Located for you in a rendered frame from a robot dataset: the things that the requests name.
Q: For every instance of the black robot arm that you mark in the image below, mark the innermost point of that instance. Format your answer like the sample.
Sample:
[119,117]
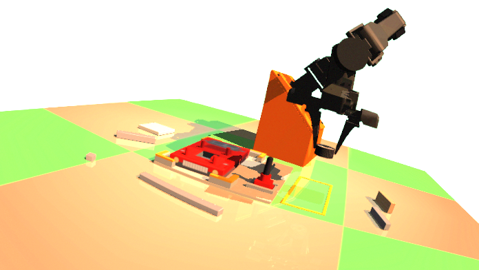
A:
[363,46]

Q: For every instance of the orange rectangular outline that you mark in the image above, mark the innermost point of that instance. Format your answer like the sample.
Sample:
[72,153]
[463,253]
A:
[293,187]

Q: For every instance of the pink long thin bar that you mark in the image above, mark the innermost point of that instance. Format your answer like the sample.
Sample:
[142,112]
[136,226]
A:
[181,194]

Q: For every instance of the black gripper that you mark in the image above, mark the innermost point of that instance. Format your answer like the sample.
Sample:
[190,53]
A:
[301,97]

